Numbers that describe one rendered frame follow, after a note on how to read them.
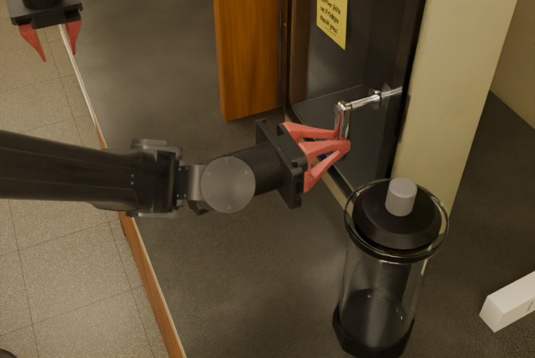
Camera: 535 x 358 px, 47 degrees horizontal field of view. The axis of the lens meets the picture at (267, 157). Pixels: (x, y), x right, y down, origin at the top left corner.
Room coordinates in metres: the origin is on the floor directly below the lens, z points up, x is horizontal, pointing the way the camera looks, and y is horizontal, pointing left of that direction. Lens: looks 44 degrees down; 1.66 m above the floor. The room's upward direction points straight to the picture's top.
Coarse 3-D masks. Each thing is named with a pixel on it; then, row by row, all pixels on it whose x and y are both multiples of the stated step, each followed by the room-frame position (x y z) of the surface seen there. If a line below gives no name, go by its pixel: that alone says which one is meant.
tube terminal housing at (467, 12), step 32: (448, 0) 0.54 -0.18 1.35; (480, 0) 0.55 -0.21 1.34; (512, 0) 0.57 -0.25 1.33; (448, 32) 0.54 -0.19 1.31; (480, 32) 0.56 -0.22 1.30; (416, 64) 0.53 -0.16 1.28; (448, 64) 0.55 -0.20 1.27; (480, 64) 0.56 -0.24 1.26; (416, 96) 0.53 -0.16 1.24; (448, 96) 0.55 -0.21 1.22; (480, 96) 0.57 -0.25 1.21; (416, 128) 0.54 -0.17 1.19; (448, 128) 0.56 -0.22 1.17; (416, 160) 0.54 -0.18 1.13; (448, 160) 0.56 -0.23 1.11; (448, 192) 0.57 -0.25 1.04
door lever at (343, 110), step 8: (368, 96) 0.57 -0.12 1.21; (376, 96) 0.57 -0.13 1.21; (344, 104) 0.55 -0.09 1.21; (352, 104) 0.56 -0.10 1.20; (360, 104) 0.56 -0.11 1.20; (368, 104) 0.56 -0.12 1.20; (376, 104) 0.57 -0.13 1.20; (336, 112) 0.55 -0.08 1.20; (344, 112) 0.55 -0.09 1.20; (336, 120) 0.56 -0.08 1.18; (344, 120) 0.55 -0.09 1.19; (336, 128) 0.55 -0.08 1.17; (344, 128) 0.55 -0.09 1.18; (336, 136) 0.55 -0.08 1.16; (344, 136) 0.55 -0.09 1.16
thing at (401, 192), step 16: (368, 192) 0.44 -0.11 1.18; (384, 192) 0.44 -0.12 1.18; (400, 192) 0.41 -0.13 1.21; (416, 192) 0.44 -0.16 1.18; (368, 208) 0.42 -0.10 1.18; (384, 208) 0.42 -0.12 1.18; (400, 208) 0.41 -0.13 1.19; (416, 208) 0.42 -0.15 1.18; (432, 208) 0.42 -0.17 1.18; (368, 224) 0.40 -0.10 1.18; (384, 224) 0.40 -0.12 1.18; (400, 224) 0.40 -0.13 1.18; (416, 224) 0.40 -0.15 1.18; (432, 224) 0.40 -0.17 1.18; (384, 240) 0.38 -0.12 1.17; (400, 240) 0.38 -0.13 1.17; (416, 240) 0.38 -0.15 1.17
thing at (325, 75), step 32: (288, 0) 0.79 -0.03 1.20; (352, 0) 0.64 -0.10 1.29; (384, 0) 0.58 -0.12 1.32; (416, 0) 0.54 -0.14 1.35; (288, 32) 0.79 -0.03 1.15; (320, 32) 0.70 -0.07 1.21; (352, 32) 0.63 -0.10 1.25; (384, 32) 0.58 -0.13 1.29; (416, 32) 0.53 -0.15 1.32; (288, 64) 0.79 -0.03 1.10; (320, 64) 0.70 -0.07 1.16; (352, 64) 0.63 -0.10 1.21; (384, 64) 0.57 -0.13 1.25; (288, 96) 0.79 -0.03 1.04; (320, 96) 0.69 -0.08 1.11; (352, 96) 0.62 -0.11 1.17; (384, 96) 0.56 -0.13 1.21; (320, 128) 0.69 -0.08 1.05; (352, 128) 0.61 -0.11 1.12; (384, 128) 0.55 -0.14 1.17; (320, 160) 0.68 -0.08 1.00; (352, 160) 0.60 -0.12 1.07; (384, 160) 0.54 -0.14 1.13; (352, 192) 0.59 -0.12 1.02
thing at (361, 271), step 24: (360, 192) 0.45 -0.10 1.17; (360, 240) 0.39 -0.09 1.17; (432, 240) 0.39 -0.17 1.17; (360, 264) 0.39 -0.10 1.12; (384, 264) 0.38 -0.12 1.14; (408, 264) 0.38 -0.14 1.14; (360, 288) 0.39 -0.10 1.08; (384, 288) 0.38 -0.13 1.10; (408, 288) 0.38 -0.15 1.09; (360, 312) 0.39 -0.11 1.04; (384, 312) 0.38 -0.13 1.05; (408, 312) 0.39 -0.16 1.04; (360, 336) 0.38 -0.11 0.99; (384, 336) 0.38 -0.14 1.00
